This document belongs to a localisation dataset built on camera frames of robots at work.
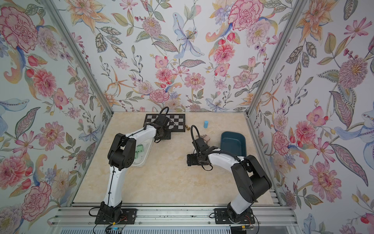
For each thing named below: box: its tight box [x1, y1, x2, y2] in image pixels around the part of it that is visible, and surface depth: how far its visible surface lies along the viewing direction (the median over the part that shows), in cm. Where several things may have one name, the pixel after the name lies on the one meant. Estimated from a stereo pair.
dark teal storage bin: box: [220, 131, 247, 157], surface depth 104 cm
